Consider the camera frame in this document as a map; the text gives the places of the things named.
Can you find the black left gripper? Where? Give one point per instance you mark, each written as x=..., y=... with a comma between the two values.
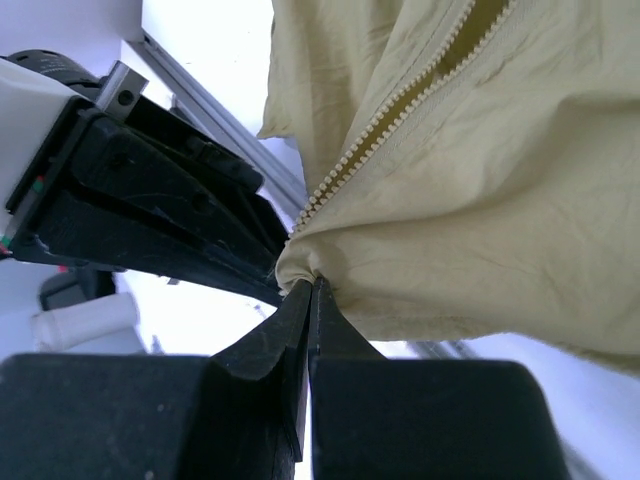
x=98, y=192

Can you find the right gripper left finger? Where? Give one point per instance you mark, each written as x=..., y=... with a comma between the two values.
x=236, y=415

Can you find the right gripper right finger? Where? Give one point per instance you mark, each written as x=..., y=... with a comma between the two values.
x=377, y=418

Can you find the khaki hooded zip jacket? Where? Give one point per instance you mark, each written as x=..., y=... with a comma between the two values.
x=472, y=167

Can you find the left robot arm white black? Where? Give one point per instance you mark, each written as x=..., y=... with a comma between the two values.
x=115, y=95

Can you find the aluminium table frame rail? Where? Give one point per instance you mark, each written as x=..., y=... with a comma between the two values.
x=274, y=159

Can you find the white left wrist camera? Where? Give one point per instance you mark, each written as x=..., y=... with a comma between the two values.
x=30, y=104

